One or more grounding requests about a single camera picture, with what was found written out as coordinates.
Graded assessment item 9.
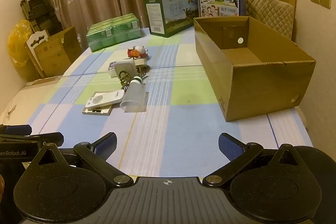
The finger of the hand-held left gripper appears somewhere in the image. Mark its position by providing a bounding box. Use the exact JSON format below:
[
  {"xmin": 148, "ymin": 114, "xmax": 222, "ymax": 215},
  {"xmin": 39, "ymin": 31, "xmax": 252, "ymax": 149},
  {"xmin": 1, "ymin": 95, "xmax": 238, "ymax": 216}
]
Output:
[
  {"xmin": 0, "ymin": 124, "xmax": 32, "ymax": 136},
  {"xmin": 29, "ymin": 132, "xmax": 64, "ymax": 148}
]

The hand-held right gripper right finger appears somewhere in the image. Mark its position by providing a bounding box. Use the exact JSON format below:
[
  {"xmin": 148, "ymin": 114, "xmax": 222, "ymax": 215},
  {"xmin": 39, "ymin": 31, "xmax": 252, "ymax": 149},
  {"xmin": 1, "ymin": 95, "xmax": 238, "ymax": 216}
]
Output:
[{"xmin": 203, "ymin": 132, "xmax": 311, "ymax": 187}]

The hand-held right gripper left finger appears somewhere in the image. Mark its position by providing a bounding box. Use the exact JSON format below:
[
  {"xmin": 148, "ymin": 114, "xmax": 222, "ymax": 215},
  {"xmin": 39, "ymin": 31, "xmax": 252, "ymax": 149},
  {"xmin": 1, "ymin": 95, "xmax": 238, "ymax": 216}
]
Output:
[{"xmin": 26, "ymin": 132, "xmax": 134, "ymax": 187}]

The white remote control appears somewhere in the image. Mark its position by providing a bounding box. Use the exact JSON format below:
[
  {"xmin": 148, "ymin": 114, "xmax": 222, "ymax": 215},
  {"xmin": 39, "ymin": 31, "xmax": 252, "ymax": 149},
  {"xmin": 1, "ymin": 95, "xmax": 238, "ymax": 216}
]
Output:
[{"xmin": 84, "ymin": 90, "xmax": 126, "ymax": 110}]

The leopard print strap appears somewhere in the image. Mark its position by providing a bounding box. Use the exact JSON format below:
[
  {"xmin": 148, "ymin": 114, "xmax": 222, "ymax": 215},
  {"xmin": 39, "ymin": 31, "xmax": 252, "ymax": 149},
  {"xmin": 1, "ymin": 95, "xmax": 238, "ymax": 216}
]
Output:
[{"xmin": 117, "ymin": 70, "xmax": 146, "ymax": 90}]

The red and white cat figurine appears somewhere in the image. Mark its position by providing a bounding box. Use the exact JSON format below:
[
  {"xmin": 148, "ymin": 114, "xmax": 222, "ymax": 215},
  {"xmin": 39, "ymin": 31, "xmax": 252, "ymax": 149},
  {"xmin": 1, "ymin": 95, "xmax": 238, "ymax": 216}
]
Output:
[{"xmin": 127, "ymin": 46, "xmax": 151, "ymax": 60}]

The flat cardboard sheet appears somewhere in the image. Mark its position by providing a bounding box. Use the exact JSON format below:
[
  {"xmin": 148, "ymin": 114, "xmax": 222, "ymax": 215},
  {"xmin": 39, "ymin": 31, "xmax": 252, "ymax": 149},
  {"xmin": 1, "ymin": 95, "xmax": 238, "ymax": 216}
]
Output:
[{"xmin": 22, "ymin": 76, "xmax": 62, "ymax": 88}]

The frosted plastic cup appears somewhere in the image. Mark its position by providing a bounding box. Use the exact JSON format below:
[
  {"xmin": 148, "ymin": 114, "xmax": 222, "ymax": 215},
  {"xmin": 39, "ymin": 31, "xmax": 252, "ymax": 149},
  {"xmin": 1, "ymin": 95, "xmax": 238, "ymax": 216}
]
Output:
[{"xmin": 120, "ymin": 76, "xmax": 146, "ymax": 112}]

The plaid bed sheet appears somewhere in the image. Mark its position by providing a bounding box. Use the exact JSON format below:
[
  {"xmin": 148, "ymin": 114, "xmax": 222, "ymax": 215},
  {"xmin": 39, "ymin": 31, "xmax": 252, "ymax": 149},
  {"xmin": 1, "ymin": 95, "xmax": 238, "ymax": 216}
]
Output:
[{"xmin": 0, "ymin": 27, "xmax": 314, "ymax": 180}]

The printed brown carton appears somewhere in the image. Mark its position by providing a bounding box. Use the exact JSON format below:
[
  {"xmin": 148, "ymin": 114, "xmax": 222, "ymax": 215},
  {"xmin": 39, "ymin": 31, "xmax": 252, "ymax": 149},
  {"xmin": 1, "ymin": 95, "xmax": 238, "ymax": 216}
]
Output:
[{"xmin": 34, "ymin": 40, "xmax": 71, "ymax": 77}]

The white square device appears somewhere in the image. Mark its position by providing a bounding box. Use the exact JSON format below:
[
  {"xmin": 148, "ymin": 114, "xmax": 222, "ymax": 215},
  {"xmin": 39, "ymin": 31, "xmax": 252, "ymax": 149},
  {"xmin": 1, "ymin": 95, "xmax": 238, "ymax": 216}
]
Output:
[{"xmin": 114, "ymin": 61, "xmax": 138, "ymax": 78}]

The yellow plastic bag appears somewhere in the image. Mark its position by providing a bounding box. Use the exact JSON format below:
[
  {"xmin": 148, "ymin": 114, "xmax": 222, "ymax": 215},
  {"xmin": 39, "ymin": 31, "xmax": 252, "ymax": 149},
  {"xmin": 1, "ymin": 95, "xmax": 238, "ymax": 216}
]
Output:
[{"xmin": 7, "ymin": 19, "xmax": 36, "ymax": 67}]

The plain brown cardboard box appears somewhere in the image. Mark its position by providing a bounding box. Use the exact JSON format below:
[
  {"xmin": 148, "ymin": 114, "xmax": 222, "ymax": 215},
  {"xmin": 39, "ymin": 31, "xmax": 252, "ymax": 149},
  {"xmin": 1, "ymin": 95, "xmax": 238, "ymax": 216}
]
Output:
[{"xmin": 49, "ymin": 26, "xmax": 83, "ymax": 63}]

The green shrink-wrapped drink pack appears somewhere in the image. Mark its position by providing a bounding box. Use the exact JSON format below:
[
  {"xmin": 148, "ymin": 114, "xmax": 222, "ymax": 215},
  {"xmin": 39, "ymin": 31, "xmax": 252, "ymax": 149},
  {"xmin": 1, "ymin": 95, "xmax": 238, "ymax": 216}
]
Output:
[{"xmin": 87, "ymin": 13, "xmax": 143, "ymax": 53}]

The black folding ladder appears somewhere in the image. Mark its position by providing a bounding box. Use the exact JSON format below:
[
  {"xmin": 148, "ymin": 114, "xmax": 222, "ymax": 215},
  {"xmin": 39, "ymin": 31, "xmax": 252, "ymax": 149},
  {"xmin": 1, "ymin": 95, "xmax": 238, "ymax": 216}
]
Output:
[{"xmin": 20, "ymin": 0, "xmax": 63, "ymax": 35}]

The beige quilted chair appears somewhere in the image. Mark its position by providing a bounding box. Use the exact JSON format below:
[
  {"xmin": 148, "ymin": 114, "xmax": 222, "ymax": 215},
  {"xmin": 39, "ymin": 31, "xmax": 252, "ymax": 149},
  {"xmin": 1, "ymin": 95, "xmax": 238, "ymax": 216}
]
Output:
[{"xmin": 245, "ymin": 0, "xmax": 296, "ymax": 41}]

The green and white milk box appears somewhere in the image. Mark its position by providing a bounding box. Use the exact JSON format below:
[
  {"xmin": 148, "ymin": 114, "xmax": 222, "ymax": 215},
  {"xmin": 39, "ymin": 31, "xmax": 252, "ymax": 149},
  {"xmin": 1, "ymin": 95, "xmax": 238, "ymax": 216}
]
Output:
[{"xmin": 143, "ymin": 0, "xmax": 198, "ymax": 38}]

